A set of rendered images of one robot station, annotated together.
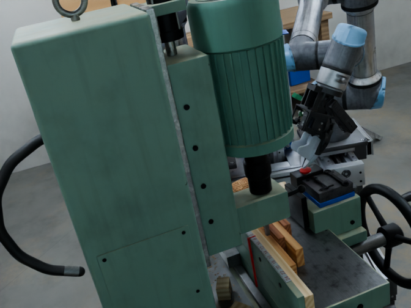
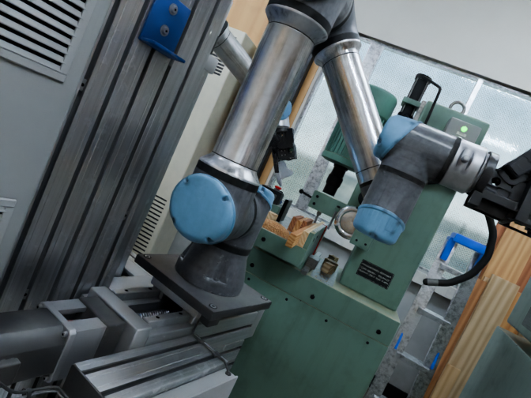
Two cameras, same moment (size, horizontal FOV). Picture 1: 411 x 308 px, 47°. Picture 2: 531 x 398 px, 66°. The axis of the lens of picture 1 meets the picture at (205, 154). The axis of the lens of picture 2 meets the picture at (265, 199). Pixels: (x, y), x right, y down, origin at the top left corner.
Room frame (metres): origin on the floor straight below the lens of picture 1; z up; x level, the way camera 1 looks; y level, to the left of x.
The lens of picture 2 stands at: (2.47, 0.41, 1.11)
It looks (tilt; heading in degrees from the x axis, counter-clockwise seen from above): 5 degrees down; 206
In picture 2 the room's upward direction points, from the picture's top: 25 degrees clockwise
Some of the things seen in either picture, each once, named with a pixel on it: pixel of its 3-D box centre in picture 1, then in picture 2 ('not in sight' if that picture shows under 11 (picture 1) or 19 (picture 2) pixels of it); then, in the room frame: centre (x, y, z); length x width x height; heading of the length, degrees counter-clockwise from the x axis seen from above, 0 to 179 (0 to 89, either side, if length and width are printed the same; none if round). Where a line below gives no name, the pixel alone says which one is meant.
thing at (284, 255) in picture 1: (241, 211); (305, 232); (1.11, -0.06, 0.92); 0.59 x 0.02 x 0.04; 14
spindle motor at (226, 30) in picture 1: (242, 72); (359, 129); (0.94, -0.11, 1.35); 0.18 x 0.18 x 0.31
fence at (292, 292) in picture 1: (242, 232); (318, 233); (1.00, -0.05, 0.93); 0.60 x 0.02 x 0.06; 14
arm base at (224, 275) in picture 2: not in sight; (217, 257); (1.72, 0.00, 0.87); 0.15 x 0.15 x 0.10
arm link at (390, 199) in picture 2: not in sight; (386, 205); (1.79, 0.28, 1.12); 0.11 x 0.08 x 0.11; 11
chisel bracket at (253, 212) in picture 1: (255, 209); (327, 207); (0.94, -0.09, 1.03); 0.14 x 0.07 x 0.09; 104
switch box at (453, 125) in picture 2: not in sight; (453, 145); (1.00, 0.24, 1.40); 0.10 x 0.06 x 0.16; 104
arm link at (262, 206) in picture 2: not in sight; (239, 208); (1.73, 0.00, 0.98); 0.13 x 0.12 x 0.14; 11
